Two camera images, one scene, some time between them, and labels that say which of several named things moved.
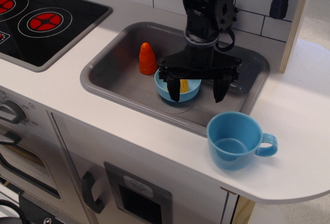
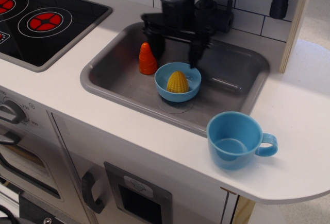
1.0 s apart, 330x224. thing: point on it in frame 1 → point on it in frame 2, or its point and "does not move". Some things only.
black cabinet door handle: x=96 y=206 does not move
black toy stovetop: x=39 y=28 does not move
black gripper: x=199 y=61 → x=178 y=18
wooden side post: x=297 y=20 does not move
